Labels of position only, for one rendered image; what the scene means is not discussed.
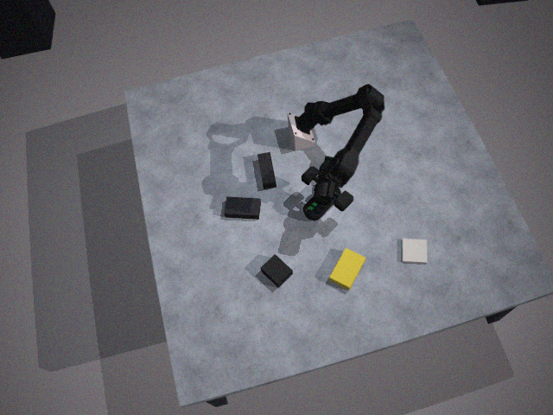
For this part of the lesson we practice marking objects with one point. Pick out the yellow rectangular block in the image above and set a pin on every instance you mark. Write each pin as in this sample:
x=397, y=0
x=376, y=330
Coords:
x=347, y=269

